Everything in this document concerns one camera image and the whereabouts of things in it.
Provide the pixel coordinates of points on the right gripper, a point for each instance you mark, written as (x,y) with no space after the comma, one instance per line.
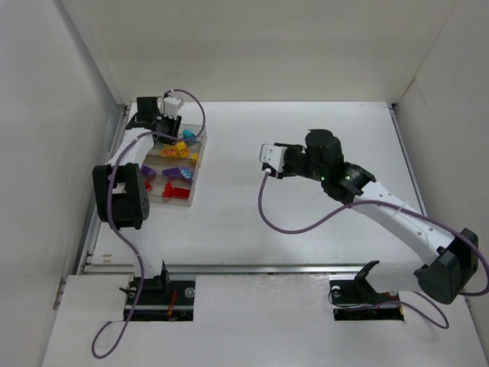
(289,164)

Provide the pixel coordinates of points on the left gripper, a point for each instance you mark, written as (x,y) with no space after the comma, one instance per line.
(168,127)

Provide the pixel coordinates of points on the teal square lego brick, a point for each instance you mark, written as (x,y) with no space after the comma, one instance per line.
(188,135)

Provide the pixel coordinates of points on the yellow striped lego brick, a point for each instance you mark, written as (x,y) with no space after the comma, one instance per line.
(183,151)

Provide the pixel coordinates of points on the purple slope lego brick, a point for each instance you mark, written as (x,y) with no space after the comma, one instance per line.
(148,172)

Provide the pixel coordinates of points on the purple paw lego brick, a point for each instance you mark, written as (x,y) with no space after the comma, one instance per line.
(186,173)

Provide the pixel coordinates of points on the red angled lego brick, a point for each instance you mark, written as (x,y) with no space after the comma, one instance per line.
(148,186)

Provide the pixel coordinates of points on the red lego plate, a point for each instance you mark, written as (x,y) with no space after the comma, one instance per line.
(180,193)

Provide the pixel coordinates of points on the yellow curved lego brick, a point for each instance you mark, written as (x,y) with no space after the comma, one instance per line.
(168,152)

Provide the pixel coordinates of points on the red curved lego brick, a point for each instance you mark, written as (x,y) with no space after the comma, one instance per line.
(168,191)

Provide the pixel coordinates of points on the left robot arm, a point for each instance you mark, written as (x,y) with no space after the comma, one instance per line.
(122,198)

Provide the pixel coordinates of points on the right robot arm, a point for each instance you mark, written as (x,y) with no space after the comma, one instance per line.
(447,259)

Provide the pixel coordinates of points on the clear bin nearest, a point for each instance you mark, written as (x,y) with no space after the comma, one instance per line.
(158,186)

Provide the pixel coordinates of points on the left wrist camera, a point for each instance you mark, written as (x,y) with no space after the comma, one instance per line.
(171,106)

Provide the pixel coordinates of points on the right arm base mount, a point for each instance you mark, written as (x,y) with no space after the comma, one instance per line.
(354,299)

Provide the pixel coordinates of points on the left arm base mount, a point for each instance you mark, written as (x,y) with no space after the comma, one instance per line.
(163,298)

